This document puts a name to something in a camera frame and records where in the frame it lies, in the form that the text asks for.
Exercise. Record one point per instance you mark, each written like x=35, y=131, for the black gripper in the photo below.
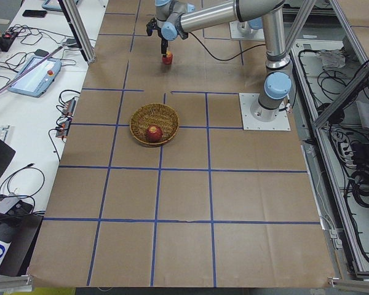
x=163, y=42

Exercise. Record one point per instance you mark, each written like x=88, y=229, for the red yellow apple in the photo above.
x=167, y=58

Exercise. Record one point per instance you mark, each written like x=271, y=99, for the brown wicker basket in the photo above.
x=154, y=114

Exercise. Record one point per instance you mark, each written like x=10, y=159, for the dark red apple basket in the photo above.
x=154, y=134

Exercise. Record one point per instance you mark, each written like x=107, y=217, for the green tipped metal rod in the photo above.
x=30, y=68

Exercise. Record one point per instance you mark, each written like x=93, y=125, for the black smartphone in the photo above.
x=34, y=13

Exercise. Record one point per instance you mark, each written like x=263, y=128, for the blue teach pendant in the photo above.
x=38, y=80

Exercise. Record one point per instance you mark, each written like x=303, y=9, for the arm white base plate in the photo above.
x=276, y=120
x=251, y=30

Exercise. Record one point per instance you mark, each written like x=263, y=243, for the aluminium frame post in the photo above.
x=78, y=30

